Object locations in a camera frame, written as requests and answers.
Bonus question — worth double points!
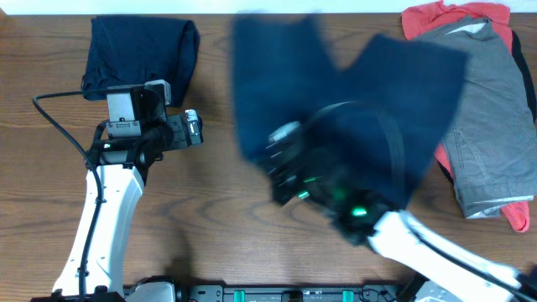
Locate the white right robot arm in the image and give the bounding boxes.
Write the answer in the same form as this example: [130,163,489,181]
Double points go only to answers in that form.
[261,122,536,301]

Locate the grey shorts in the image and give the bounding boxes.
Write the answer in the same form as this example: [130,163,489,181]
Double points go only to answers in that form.
[417,17,536,218]

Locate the red garment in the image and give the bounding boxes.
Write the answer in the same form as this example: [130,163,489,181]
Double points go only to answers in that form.
[401,1,533,233]

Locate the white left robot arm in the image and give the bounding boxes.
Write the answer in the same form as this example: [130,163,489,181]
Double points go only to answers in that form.
[53,109,203,297]

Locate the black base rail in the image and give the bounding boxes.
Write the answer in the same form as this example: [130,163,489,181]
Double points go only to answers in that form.
[29,275,462,302]

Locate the black garment under pile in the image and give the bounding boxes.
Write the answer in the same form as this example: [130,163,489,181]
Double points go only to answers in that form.
[511,30,536,122]

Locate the folded dark navy shorts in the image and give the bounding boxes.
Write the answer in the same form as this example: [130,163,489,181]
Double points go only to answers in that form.
[81,15,200,107]

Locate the dark blue denim shorts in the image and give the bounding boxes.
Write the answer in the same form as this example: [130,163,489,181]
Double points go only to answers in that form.
[231,15,468,207]

